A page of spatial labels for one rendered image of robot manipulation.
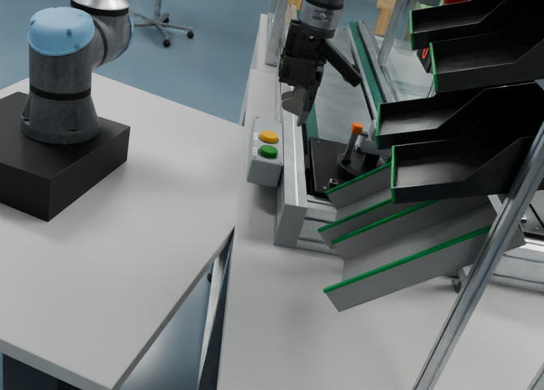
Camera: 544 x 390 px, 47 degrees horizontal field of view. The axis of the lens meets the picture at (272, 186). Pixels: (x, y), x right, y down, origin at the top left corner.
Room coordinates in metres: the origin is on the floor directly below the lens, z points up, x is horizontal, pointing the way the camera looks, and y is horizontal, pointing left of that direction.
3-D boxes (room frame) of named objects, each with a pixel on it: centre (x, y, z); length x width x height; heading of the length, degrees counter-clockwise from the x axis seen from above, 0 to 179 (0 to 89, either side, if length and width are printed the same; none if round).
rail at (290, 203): (1.46, 0.00, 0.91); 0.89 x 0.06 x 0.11; 7
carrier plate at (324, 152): (1.20, -0.19, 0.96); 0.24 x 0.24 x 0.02; 7
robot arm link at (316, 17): (1.18, -0.01, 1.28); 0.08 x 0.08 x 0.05
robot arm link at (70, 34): (1.12, 0.46, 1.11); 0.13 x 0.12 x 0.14; 172
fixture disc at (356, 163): (1.20, -0.19, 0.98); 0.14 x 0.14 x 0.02
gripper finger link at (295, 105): (1.17, -0.01, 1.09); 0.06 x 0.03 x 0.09; 97
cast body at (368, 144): (1.21, -0.20, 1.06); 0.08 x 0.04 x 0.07; 97
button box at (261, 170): (1.26, 0.03, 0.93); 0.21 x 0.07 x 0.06; 7
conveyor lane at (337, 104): (1.50, -0.18, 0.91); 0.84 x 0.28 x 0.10; 7
